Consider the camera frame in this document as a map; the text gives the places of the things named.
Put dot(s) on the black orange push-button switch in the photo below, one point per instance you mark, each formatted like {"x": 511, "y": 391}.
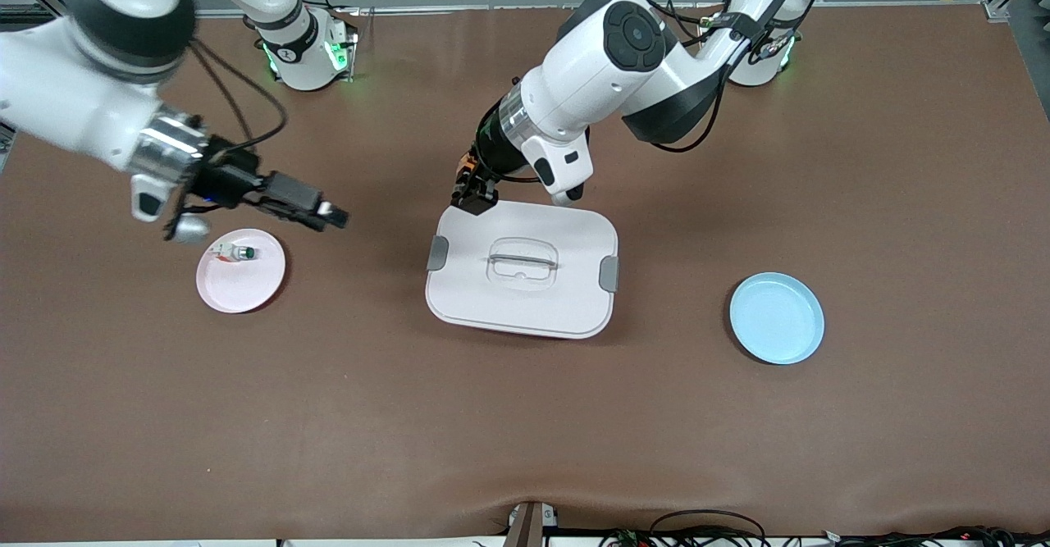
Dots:
{"x": 467, "y": 163}

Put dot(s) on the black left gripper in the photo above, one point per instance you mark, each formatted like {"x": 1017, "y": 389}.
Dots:
{"x": 493, "y": 154}

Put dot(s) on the metal table clamp bracket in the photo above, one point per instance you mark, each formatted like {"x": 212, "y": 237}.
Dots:
{"x": 529, "y": 526}

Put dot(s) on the pink round plate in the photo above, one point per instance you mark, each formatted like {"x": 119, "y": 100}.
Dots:
{"x": 238, "y": 289}

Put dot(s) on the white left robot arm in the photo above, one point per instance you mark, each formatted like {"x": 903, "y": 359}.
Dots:
{"x": 623, "y": 71}

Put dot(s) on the brown table mat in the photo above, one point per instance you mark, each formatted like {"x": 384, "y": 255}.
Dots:
{"x": 525, "y": 416}

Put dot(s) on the light blue round plate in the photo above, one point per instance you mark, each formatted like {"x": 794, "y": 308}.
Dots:
{"x": 775, "y": 317}

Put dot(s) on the white green push-button switch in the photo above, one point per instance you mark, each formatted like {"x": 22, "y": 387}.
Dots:
{"x": 244, "y": 252}

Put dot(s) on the white lidded storage box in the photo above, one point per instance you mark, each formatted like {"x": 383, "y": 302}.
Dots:
{"x": 525, "y": 301}

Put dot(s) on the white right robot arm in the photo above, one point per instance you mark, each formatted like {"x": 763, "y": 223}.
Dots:
{"x": 49, "y": 88}

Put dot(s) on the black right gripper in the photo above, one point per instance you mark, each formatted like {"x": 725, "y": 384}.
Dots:
{"x": 230, "y": 180}

